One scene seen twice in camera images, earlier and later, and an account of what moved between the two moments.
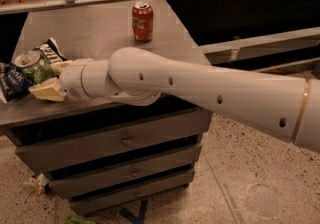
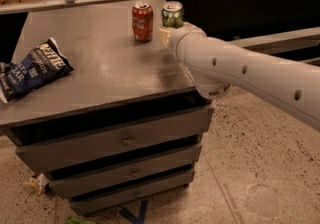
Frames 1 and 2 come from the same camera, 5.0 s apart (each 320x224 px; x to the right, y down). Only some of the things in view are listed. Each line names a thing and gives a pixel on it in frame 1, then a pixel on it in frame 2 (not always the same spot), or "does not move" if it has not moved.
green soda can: (37, 69) → (173, 14)
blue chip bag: (13, 83) does not move
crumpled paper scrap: (37, 182) does not move
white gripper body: (71, 80) → (175, 38)
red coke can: (142, 20) does not move
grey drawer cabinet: (101, 153) does not move
